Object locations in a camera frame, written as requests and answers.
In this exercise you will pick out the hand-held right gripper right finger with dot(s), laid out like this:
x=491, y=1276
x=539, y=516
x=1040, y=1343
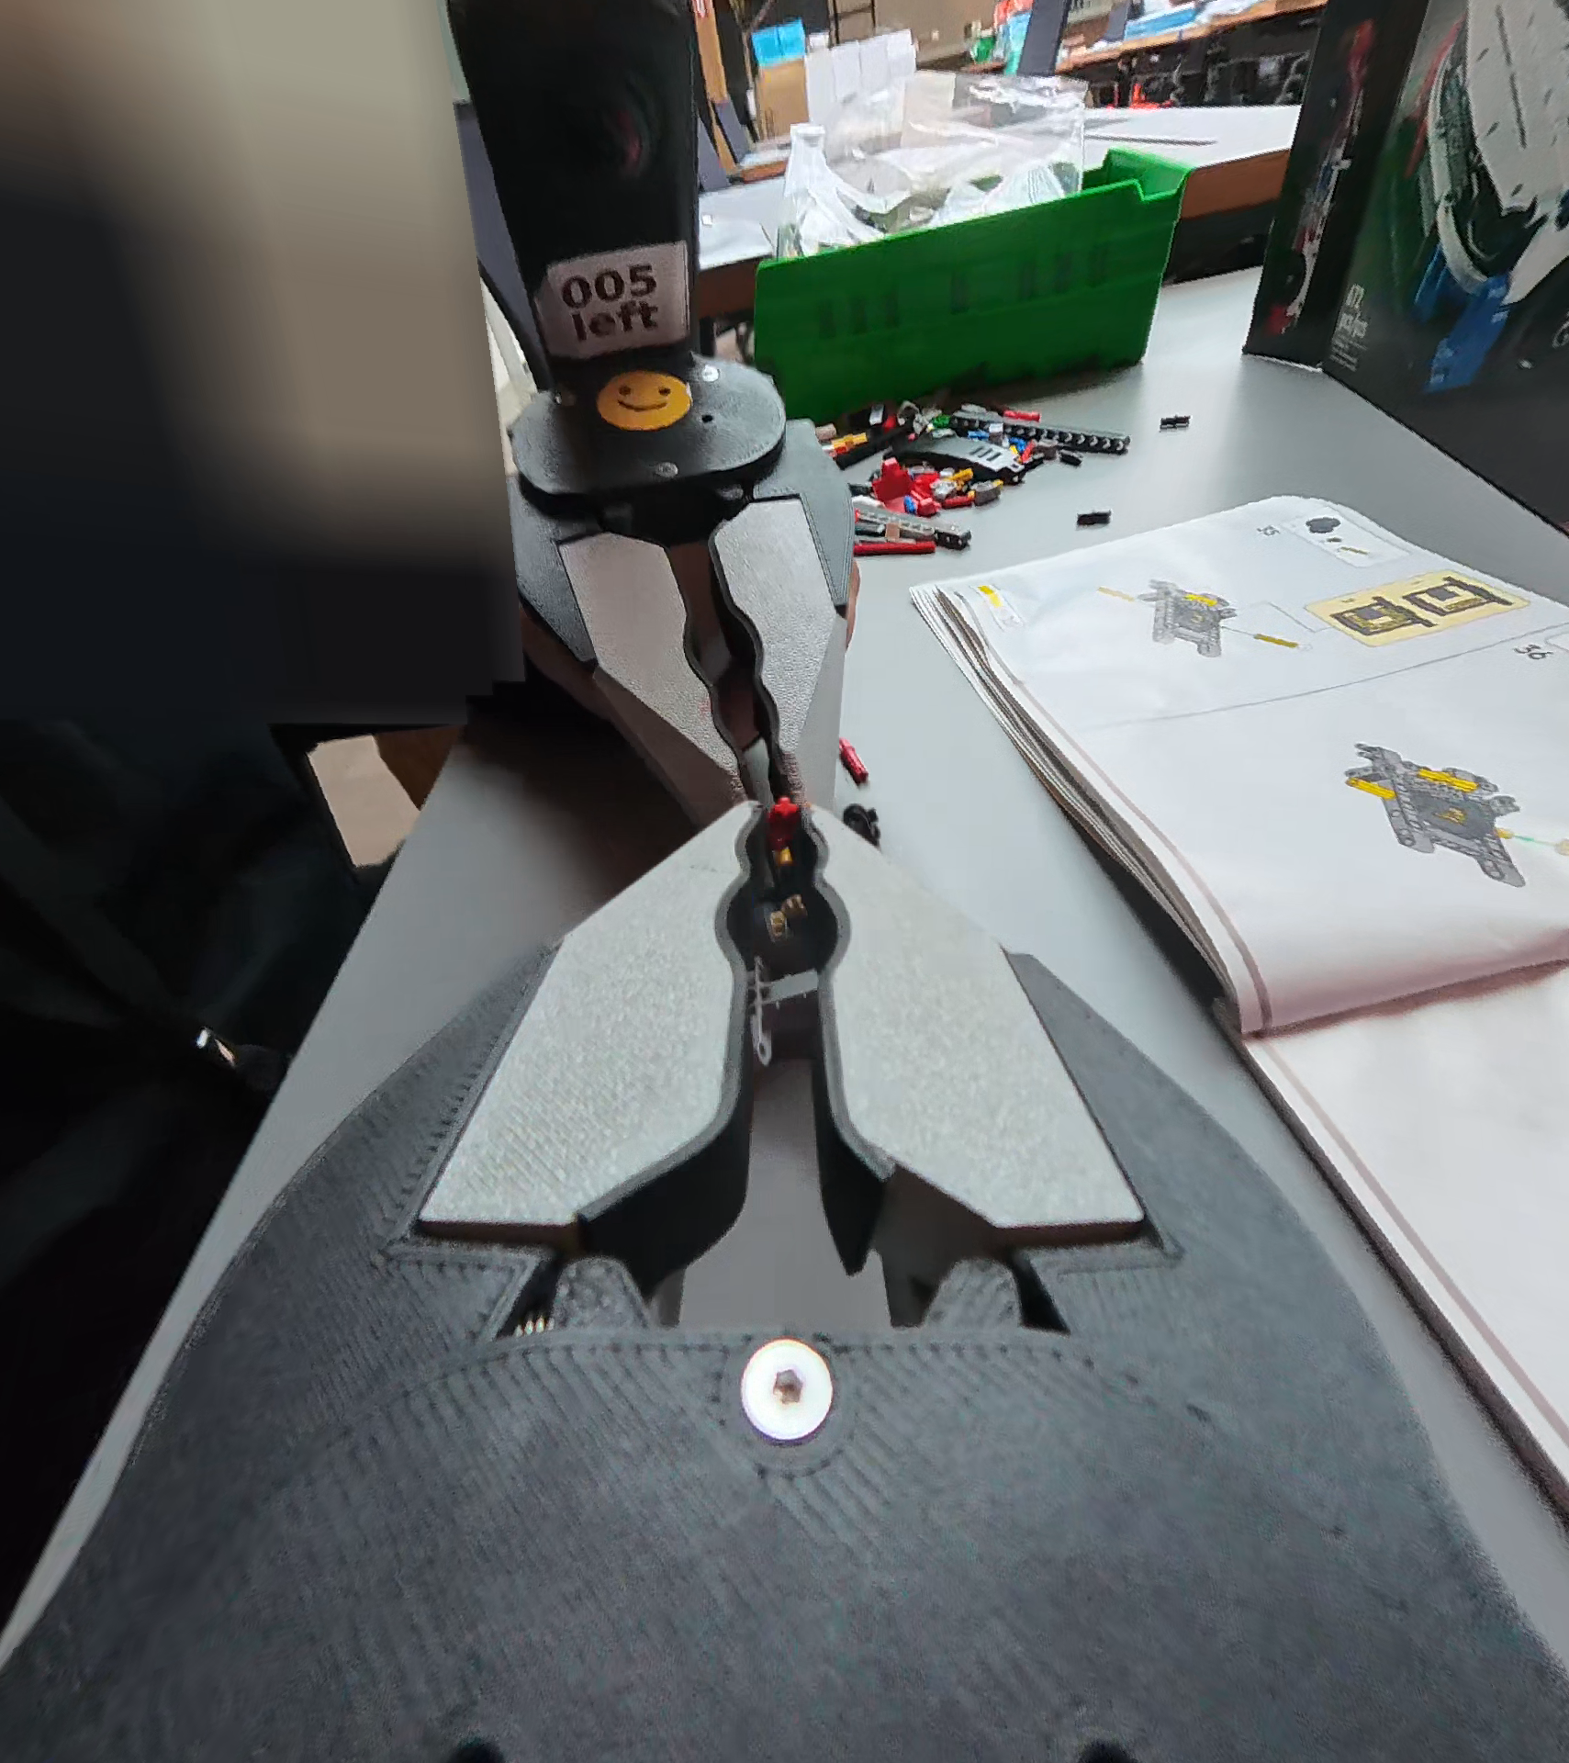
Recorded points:
x=949, y=1088

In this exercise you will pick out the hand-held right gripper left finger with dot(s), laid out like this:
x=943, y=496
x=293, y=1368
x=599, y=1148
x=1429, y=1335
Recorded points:
x=590, y=1075

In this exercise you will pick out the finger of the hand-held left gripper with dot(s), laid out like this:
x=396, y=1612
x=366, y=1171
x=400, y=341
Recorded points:
x=640, y=633
x=792, y=619

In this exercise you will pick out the small lego assembly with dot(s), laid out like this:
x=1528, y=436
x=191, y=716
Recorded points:
x=780, y=826

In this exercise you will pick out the red lego pin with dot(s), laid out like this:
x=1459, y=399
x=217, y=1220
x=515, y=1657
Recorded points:
x=855, y=762

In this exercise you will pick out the pile of loose lego pieces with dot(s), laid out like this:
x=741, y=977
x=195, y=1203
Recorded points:
x=922, y=484

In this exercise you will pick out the black lego connector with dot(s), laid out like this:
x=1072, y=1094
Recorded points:
x=863, y=823

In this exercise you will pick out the lego instruction booklet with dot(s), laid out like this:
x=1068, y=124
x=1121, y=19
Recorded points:
x=1349, y=716

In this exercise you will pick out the lego set box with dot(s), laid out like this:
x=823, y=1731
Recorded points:
x=1487, y=205

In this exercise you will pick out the person's left hand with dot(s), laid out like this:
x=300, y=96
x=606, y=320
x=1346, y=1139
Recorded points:
x=599, y=716

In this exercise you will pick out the background storage shelves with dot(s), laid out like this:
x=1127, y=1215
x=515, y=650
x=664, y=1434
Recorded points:
x=868, y=54

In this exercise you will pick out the clear plastic bags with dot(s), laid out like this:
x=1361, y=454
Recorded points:
x=949, y=166

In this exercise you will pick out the green plastic bin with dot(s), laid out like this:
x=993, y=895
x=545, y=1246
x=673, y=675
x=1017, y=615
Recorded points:
x=949, y=296

